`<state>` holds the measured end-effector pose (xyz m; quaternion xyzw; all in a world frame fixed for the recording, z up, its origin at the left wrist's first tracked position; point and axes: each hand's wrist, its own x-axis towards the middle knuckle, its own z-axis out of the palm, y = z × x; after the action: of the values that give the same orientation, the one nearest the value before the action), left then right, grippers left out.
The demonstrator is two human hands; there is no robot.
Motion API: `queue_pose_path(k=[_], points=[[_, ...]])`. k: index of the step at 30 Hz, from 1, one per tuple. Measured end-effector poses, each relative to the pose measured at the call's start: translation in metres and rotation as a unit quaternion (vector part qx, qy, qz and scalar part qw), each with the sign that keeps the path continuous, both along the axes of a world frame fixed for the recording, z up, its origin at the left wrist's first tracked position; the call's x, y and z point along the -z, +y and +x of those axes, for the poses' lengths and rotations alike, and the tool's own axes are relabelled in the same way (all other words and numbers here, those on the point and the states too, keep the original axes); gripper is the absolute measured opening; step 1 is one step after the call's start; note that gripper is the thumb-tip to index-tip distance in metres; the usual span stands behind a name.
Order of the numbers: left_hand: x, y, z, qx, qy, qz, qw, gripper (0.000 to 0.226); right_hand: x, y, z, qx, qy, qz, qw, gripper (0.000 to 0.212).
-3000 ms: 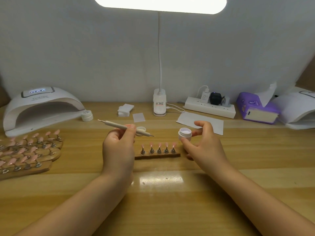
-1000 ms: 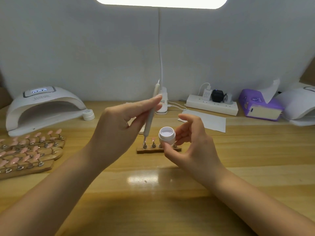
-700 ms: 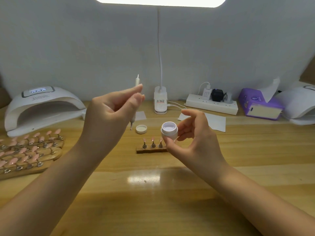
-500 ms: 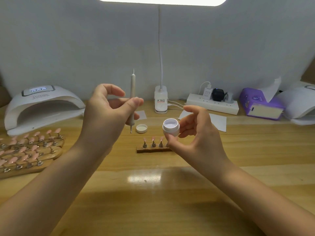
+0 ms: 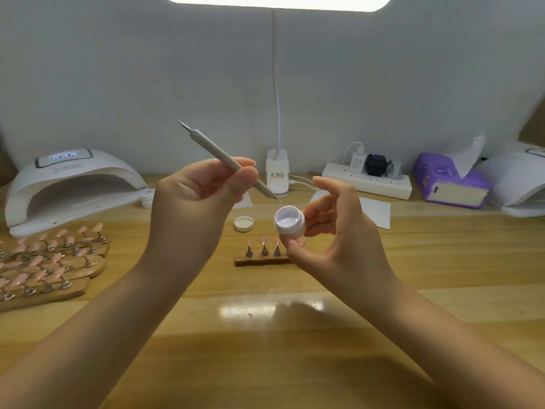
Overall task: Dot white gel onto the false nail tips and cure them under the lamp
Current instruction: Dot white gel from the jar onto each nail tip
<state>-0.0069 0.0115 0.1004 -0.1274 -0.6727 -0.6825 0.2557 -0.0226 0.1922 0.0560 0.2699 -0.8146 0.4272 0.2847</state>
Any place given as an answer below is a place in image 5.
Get person's right hand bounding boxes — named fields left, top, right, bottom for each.
left=279, top=175, right=408, bottom=312

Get person's left hand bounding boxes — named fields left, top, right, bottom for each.
left=143, top=156, right=260, bottom=290

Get white gel jar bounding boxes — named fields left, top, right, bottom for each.
left=273, top=205, right=307, bottom=239

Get grey dotting pen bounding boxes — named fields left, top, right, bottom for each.
left=177, top=120, right=280, bottom=202

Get wooden nail holder strip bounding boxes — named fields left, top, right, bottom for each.
left=234, top=238, right=292, bottom=268

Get white nail lamp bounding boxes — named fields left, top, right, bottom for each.
left=4, top=148, right=150, bottom=239
left=472, top=142, right=545, bottom=220

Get wooden stands with pink nails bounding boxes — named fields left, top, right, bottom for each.
left=0, top=222, right=110, bottom=314

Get person's left forearm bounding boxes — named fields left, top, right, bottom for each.
left=0, top=260, right=184, bottom=409

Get person's right forearm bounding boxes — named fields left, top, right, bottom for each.
left=366, top=281, right=545, bottom=409

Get white desk lamp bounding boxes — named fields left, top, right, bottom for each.
left=162, top=0, right=395, bottom=196

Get white paper sheet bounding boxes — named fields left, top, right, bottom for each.
left=311, top=190, right=393, bottom=231

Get white power strip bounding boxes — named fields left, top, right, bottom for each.
left=322, top=161, right=413, bottom=201

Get black plug adapter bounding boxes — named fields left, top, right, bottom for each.
left=365, top=154, right=389, bottom=178

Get purple tissue box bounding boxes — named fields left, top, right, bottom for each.
left=413, top=152, right=493, bottom=210

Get white tissue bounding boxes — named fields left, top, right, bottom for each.
left=447, top=134, right=487, bottom=180

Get brown wooden board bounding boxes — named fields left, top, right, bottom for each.
left=518, top=98, right=545, bottom=150

